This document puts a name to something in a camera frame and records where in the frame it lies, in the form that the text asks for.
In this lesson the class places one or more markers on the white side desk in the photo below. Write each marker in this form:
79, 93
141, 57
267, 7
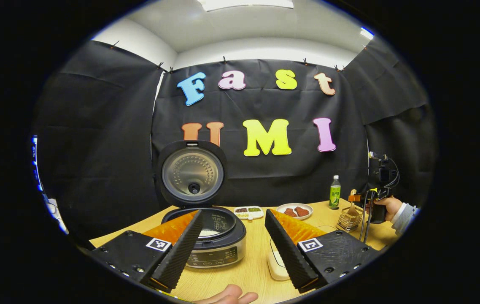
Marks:
56, 217

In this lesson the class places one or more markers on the white divided bean dish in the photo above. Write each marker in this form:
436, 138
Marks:
248, 212

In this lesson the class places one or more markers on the white rice heap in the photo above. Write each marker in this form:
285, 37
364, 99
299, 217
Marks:
209, 232
277, 266

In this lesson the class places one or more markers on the brown meat piece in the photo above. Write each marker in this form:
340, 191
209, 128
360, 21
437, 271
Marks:
289, 212
303, 211

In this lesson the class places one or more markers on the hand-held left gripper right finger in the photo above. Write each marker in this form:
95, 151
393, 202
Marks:
286, 249

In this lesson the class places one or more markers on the green tea bottle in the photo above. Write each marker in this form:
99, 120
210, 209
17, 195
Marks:
335, 196

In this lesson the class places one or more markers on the computer monitor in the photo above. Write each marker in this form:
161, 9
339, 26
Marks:
35, 164

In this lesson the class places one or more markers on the ceiling light panel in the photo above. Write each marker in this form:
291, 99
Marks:
244, 4

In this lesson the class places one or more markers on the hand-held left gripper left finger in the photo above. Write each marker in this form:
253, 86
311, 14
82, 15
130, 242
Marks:
181, 253

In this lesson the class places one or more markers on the small ceiling light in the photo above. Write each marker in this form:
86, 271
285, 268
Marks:
367, 33

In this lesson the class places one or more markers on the black backdrop cloth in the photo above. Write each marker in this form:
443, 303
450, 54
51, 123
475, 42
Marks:
105, 147

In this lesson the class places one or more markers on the dark grey rice cooker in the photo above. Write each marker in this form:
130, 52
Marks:
193, 173

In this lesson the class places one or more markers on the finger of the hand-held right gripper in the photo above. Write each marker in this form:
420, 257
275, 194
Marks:
354, 197

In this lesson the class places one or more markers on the white round plate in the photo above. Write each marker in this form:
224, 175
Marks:
295, 218

